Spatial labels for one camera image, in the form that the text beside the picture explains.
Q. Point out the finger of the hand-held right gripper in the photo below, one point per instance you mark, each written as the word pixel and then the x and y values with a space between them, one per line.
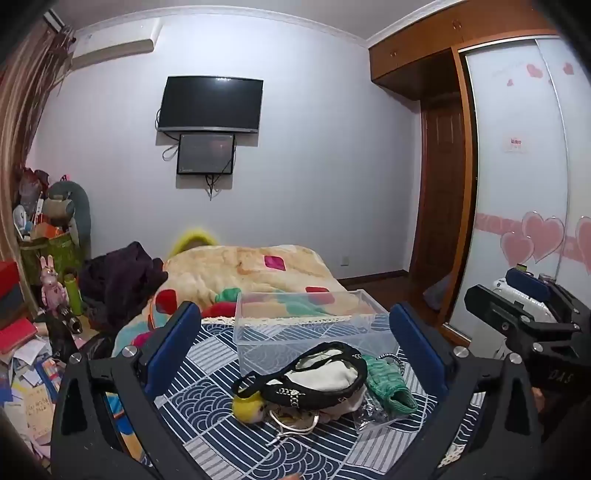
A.
pixel 526 281
pixel 494 311

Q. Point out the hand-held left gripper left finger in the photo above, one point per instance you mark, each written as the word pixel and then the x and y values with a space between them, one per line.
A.
pixel 170 344

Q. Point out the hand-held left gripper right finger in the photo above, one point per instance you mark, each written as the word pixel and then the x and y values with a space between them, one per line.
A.
pixel 421 348

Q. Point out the green knitted pouch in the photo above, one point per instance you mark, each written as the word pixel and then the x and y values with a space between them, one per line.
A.
pixel 390 385

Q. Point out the yellow plush bird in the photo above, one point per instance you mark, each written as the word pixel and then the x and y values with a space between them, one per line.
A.
pixel 247 408

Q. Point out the black and white cloth bag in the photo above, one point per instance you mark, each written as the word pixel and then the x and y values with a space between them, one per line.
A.
pixel 323 376

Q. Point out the clear plastic storage box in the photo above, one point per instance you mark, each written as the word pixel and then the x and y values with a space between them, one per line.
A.
pixel 314 323

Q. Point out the blue wave-patterned bed sheet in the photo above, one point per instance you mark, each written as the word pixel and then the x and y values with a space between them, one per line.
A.
pixel 217 369

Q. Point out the dark clothing pile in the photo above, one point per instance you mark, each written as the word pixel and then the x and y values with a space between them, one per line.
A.
pixel 120 281

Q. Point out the clear plastic bag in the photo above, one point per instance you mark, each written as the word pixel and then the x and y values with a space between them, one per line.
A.
pixel 376 415

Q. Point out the beige blanket with coloured patches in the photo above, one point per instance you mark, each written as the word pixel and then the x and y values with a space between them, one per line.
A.
pixel 221 272

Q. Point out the yellow plush toy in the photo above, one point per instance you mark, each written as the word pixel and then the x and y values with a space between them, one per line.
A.
pixel 191 237

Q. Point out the green bottle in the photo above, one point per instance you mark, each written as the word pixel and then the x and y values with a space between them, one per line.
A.
pixel 73 295

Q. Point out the brown wooden door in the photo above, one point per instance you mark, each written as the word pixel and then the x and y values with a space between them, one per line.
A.
pixel 441 198

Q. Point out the wooden wardrobe with heart doors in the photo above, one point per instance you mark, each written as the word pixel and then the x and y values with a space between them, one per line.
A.
pixel 512 161

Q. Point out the pink rabbit figure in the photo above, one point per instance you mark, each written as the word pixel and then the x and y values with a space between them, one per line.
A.
pixel 51 288

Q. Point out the green storage basket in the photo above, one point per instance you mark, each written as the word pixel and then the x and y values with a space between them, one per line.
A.
pixel 53 254

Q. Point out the pile of papers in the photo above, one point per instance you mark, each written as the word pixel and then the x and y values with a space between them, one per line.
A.
pixel 27 397

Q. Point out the red book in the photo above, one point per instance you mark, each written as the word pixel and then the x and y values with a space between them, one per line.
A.
pixel 16 334

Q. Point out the grey plush toy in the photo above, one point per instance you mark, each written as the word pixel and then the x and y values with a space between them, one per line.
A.
pixel 64 205

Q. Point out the red box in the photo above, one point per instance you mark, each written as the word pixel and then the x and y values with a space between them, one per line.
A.
pixel 9 277

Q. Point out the white air conditioner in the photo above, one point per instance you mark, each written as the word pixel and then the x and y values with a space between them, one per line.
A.
pixel 113 50

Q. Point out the white wall socket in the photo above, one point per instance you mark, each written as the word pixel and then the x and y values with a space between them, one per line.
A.
pixel 345 261

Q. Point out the small black wall monitor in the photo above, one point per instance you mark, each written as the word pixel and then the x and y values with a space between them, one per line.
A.
pixel 205 154

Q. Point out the black wall television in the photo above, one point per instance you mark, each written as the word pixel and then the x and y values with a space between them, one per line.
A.
pixel 210 104

